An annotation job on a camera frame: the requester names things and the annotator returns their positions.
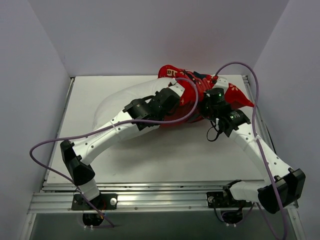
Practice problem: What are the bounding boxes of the white pillow insert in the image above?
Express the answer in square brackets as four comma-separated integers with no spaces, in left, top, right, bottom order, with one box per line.
[92,77,171,131]

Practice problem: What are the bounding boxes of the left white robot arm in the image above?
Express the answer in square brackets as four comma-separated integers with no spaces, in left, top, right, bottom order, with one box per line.
[60,85,185,210]

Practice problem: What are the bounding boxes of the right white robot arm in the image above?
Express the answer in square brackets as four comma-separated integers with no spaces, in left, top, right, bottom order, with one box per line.
[201,87,306,214]

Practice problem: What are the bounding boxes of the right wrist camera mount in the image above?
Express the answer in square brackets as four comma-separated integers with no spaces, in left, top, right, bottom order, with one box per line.
[212,76,229,95]

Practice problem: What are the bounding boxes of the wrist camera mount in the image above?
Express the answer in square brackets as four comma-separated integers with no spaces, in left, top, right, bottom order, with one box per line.
[212,76,229,95]
[168,78,185,98]

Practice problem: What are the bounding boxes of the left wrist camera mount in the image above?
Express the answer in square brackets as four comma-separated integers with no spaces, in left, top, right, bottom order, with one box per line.
[168,78,185,98]

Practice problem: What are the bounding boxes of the right side aluminium rail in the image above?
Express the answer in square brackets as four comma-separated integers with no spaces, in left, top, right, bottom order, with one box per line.
[242,75,275,151]

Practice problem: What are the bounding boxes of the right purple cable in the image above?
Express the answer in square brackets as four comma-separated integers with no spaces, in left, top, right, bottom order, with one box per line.
[213,61,288,240]

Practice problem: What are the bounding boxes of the purple cable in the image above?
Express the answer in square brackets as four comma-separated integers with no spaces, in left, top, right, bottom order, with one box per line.
[29,77,200,229]
[213,61,288,240]

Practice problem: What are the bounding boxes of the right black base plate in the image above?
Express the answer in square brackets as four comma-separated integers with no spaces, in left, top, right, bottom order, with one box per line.
[206,191,241,209]

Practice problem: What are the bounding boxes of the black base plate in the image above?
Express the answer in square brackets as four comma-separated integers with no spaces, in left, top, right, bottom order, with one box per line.
[71,193,118,211]
[206,191,241,209]

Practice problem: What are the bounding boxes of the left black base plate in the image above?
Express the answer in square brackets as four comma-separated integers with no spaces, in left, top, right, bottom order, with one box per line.
[71,193,118,211]

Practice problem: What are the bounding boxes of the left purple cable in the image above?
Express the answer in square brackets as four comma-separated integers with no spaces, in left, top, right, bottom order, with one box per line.
[29,77,200,229]

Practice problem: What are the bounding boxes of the aluminium front rail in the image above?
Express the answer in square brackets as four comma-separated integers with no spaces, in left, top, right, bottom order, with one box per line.
[27,180,300,215]

